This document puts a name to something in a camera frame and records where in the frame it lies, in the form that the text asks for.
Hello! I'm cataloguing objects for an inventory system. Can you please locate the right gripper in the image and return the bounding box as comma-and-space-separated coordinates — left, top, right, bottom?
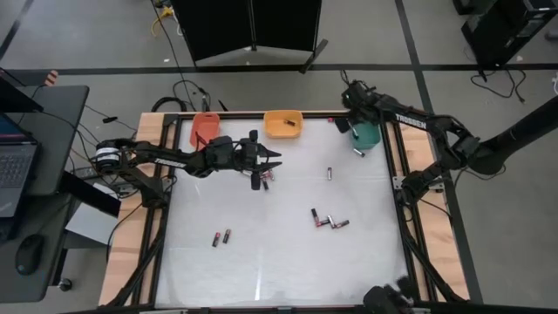
341, 79, 381, 130

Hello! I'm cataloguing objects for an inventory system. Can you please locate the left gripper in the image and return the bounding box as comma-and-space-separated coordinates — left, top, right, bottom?
238, 129, 283, 175

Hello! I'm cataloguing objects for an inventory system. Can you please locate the yellow plastic bin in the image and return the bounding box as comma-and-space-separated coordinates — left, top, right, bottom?
263, 109, 304, 140

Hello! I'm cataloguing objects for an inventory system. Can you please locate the teal plastic bin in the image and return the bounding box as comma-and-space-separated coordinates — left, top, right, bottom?
350, 120, 382, 151

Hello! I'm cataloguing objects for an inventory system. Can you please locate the orange plastic bin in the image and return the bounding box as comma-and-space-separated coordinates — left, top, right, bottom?
189, 112, 221, 152

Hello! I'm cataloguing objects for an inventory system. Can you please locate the black folding screen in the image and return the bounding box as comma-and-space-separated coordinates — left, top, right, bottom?
171, 0, 329, 74

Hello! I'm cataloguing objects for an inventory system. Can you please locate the small grey device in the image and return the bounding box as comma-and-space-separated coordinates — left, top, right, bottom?
108, 181, 134, 196

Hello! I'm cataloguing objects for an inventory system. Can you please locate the black computer tower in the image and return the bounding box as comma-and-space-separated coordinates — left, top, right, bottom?
460, 0, 558, 71

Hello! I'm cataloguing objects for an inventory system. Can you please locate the black blurred object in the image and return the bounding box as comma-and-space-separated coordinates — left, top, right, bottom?
363, 275, 418, 314

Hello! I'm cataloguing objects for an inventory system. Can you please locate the black flat panel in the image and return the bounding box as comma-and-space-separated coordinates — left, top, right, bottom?
58, 170, 122, 218

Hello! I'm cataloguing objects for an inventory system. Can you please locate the white grey box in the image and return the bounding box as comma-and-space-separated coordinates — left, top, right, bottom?
65, 202, 121, 248

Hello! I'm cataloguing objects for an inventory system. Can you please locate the black desk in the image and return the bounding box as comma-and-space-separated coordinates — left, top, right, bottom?
0, 85, 91, 304

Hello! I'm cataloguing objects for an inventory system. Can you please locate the grey laptop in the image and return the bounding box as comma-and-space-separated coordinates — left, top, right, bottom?
0, 113, 39, 219

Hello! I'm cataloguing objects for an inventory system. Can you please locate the black computer mouse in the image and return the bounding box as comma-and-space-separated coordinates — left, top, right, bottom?
15, 234, 46, 276

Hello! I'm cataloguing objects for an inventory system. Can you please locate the black flat screen lid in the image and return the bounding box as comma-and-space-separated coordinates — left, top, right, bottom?
0, 67, 44, 113

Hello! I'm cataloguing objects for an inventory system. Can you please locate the black cable bundle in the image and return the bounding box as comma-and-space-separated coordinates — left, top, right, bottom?
173, 79, 213, 113

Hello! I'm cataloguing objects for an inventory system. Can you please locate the black coiled cable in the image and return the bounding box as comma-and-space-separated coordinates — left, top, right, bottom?
151, 96, 188, 113

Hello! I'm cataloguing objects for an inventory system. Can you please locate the black cable with plug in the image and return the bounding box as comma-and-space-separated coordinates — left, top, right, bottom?
469, 68, 527, 105

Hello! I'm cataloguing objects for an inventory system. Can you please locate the long black floor cable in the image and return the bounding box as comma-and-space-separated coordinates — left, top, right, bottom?
150, 0, 196, 111

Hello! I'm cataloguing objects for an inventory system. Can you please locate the black aluminium table frame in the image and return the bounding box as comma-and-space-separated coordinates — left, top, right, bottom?
104, 111, 470, 309

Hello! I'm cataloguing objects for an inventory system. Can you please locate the black tapered post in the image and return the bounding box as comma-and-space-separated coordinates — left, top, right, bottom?
468, 94, 558, 176

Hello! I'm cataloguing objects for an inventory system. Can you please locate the yellow cable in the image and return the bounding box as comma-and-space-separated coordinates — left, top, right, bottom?
151, 4, 184, 38

